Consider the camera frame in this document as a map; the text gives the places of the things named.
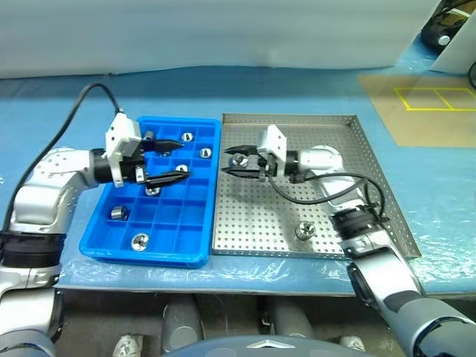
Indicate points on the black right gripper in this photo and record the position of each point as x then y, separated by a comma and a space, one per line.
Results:
266, 167

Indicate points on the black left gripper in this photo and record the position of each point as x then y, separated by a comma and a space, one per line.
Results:
133, 163

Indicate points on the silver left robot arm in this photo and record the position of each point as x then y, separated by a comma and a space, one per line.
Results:
48, 175

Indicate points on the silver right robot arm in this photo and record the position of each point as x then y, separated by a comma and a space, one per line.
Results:
323, 160

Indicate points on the blue compartment tray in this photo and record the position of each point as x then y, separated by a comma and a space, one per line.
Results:
167, 238

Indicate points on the perforated metal tray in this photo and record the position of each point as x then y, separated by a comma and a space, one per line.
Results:
253, 223

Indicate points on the blue plastic table film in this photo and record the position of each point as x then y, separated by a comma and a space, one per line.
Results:
297, 93

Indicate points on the white foam backdrop sheet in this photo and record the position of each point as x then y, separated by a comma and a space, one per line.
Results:
223, 33

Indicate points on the grey rounded cylinder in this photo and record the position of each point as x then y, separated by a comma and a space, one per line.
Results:
294, 320
182, 323

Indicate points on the white shoe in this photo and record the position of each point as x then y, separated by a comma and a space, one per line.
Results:
129, 345
351, 344

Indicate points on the blue-grey rounded shell with emblem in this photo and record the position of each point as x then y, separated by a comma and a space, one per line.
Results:
223, 349

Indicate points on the brown cardboard mat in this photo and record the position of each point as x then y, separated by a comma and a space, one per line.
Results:
427, 126

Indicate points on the black wheeled device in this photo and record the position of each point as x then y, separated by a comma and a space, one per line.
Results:
431, 33

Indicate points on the white panel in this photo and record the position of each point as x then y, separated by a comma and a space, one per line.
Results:
457, 52

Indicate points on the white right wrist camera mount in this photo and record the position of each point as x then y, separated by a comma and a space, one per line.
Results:
275, 143

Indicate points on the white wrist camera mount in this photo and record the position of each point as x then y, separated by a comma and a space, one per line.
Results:
119, 134
275, 143

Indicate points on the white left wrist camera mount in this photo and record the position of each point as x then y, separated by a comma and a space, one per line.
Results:
119, 134

